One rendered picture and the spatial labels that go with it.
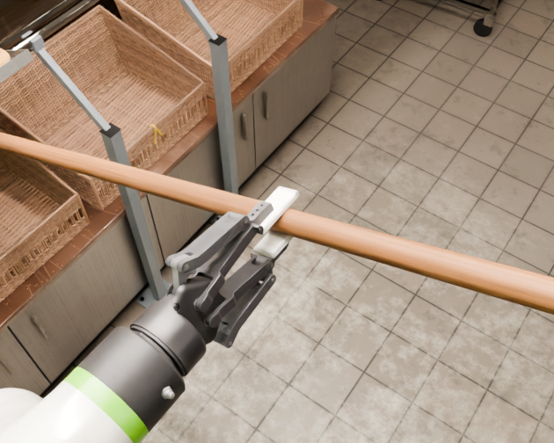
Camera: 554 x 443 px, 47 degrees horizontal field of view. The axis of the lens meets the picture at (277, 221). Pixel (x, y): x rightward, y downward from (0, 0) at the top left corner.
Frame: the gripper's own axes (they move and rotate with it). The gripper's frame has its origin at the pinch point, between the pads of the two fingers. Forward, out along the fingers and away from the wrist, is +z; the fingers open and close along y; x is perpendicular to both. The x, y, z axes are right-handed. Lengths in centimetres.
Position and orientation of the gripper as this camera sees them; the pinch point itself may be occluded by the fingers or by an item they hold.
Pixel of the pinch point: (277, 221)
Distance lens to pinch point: 72.8
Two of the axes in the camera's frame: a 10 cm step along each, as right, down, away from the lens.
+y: 3.1, 7.3, 6.1
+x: 7.4, 2.1, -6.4
